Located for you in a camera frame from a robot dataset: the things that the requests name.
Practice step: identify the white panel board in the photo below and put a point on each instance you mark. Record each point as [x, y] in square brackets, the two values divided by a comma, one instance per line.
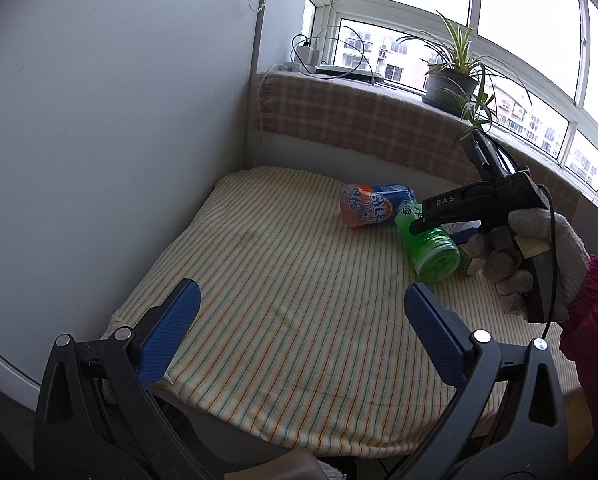
[116, 118]

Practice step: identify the potted spider plant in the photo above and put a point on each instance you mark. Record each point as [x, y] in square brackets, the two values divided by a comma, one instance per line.
[459, 81]

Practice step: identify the white charger with cables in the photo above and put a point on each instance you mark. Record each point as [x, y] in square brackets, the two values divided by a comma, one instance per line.
[305, 56]

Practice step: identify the clear bottle cup green label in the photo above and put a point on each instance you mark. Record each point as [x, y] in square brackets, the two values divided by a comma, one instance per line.
[461, 232]

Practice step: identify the green tea bottle cup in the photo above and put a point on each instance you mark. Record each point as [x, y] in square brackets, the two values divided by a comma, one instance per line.
[433, 254]

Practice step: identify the orange blue Arctic Ocean cup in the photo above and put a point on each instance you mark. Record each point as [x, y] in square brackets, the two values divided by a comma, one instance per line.
[366, 205]

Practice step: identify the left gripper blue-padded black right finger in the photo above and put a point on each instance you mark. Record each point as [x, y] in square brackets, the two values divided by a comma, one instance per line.
[506, 419]

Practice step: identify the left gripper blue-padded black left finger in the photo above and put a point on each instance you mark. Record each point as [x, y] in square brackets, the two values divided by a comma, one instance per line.
[95, 416]

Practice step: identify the white window frame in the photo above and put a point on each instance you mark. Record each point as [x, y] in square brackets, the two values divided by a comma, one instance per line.
[542, 55]

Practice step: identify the white-gloved right hand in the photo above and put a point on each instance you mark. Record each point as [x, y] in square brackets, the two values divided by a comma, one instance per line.
[531, 233]

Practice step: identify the striped table cloth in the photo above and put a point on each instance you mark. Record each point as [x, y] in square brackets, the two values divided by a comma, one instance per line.
[301, 339]

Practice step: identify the checkered sill cloth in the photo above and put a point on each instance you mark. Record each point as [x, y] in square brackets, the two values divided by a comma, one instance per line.
[355, 133]

